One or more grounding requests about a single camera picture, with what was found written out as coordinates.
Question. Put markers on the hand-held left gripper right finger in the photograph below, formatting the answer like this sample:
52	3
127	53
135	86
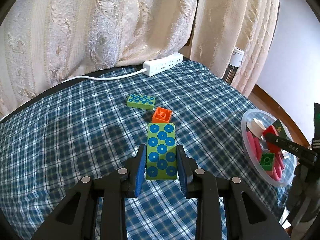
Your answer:
182	172

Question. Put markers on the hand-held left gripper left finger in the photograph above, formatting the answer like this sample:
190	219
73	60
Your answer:
140	172

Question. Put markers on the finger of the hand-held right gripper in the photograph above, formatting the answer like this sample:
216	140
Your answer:
287	146

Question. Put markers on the dark green printed block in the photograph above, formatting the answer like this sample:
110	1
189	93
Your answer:
278	127

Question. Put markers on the red toy block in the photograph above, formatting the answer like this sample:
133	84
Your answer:
271	132

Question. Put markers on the small green toy block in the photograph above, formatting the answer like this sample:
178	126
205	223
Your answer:
267	161

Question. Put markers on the green block with blue dots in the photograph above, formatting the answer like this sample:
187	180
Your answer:
141	101
161	152

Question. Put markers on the white plastic piece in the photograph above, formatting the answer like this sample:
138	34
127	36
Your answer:
256	126

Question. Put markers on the clear plastic bowl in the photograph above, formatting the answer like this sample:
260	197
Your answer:
244	132

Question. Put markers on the orange toy block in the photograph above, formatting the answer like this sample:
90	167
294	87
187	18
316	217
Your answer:
162	116

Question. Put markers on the blue plaid tablecloth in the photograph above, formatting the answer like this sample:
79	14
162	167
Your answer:
75	130

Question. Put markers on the white tower heater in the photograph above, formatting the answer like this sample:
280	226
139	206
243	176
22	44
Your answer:
233	65

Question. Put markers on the white power strip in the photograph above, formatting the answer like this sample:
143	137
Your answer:
162	63

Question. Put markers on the cream patterned curtain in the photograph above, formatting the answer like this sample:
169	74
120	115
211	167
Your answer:
75	30
225	30

